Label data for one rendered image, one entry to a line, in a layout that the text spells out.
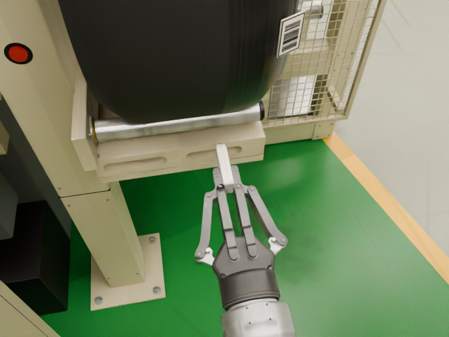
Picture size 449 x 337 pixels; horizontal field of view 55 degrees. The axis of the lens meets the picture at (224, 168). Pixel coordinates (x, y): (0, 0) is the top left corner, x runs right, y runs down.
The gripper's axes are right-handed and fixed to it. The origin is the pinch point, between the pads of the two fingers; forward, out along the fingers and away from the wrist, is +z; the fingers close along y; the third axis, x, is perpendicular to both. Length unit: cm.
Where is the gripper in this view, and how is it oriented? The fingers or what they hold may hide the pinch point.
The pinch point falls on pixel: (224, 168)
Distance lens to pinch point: 64.0
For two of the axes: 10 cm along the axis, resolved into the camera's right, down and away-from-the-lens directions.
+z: -1.8, -8.6, 4.8
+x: -0.2, 4.9, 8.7
